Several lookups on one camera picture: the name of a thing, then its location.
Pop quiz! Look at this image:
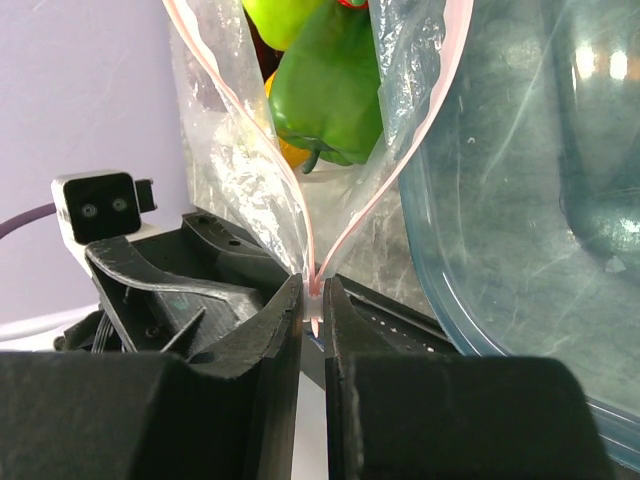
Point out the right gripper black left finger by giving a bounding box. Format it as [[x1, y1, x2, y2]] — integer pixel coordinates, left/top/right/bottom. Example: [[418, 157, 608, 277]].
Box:
[[1, 276, 302, 479]]

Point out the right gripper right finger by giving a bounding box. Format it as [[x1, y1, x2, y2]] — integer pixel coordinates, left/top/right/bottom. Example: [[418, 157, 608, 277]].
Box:
[[323, 278, 614, 479]]

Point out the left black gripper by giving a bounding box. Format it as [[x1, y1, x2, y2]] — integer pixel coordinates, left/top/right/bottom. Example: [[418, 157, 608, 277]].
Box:
[[54, 213, 290, 353]]

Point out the clear zip top bag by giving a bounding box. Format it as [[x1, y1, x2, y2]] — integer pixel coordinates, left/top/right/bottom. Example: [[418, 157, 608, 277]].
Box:
[[164, 1, 474, 328]]

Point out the green bell pepper toy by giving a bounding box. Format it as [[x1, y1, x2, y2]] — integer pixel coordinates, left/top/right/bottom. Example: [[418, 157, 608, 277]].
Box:
[[269, 1, 383, 174]]

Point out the green apple toy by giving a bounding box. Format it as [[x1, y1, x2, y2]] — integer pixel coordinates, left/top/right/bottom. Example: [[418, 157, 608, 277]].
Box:
[[242, 0, 322, 51]]

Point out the red chili toy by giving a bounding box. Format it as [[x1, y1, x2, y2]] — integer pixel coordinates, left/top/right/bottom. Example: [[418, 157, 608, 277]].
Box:
[[338, 0, 368, 9]]

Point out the teal plastic food container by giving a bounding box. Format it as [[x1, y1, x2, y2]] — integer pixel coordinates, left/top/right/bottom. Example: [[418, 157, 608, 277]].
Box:
[[400, 1, 639, 469]]

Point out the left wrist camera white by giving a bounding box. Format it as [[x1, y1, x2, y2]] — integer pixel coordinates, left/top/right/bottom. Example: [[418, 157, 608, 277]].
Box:
[[51, 170, 162, 272]]

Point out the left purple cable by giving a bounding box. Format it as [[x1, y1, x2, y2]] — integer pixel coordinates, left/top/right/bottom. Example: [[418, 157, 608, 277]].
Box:
[[0, 202, 59, 241]]

